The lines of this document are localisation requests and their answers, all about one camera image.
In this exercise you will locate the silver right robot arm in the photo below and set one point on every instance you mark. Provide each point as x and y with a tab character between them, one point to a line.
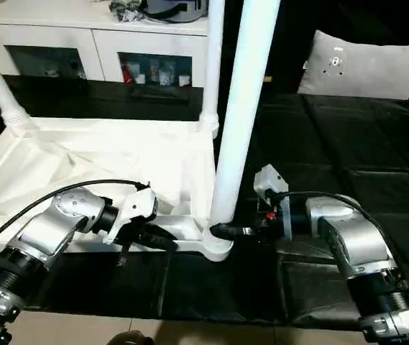
355	251

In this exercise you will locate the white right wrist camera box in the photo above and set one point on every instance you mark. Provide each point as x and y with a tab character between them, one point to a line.
272	187

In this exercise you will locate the white plastic table top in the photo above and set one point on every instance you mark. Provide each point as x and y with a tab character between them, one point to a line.
82	158

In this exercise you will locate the small yellow tag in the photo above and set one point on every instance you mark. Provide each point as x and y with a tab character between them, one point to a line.
267	78

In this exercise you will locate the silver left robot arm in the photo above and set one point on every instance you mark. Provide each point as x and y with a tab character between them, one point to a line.
46	244

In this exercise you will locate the black work mat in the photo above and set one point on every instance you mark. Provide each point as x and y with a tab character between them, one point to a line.
362	151

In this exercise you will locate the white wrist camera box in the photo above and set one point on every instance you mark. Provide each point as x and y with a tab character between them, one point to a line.
272	187
136	208

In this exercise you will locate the grey pillow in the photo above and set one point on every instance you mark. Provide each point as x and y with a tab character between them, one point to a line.
362	68

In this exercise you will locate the grey black bag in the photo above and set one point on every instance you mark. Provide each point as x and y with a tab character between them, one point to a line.
164	8

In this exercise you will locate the white cabinet with glass doors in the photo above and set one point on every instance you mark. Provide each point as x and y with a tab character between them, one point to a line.
60	36

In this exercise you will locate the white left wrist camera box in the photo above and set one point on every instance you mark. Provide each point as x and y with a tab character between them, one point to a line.
136	208

